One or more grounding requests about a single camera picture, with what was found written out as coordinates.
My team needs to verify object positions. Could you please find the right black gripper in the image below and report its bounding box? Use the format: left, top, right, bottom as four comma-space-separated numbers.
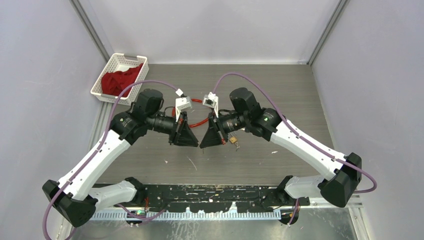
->
200, 109, 249, 148

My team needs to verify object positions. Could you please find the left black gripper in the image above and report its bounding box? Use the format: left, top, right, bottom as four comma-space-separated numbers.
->
146, 110, 199, 147

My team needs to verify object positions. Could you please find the brass padlock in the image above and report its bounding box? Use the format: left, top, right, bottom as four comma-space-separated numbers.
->
228, 136, 238, 145

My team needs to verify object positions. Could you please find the red cable lock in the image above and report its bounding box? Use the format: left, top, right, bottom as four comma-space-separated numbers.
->
171, 98, 208, 128

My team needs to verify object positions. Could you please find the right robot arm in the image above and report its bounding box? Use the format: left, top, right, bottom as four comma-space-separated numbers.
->
199, 87, 362, 208

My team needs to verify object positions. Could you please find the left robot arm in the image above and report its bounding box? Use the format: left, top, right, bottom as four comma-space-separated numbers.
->
42, 89, 199, 228

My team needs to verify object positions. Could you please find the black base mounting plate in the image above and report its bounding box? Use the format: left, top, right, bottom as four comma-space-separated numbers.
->
122, 184, 295, 213

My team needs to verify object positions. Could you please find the red cloth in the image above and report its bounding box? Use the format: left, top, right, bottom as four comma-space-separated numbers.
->
101, 63, 144, 96

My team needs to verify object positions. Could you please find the white plastic perforated basket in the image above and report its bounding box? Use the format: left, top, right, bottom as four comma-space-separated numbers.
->
90, 52, 150, 107

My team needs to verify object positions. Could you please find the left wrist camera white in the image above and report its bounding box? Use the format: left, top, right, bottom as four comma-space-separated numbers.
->
175, 96, 193, 122

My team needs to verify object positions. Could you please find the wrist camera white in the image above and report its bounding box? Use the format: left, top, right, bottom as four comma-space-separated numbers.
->
175, 96, 193, 122
202, 92, 219, 116

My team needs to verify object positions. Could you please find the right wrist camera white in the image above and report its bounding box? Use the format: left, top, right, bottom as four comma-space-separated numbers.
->
202, 92, 219, 116

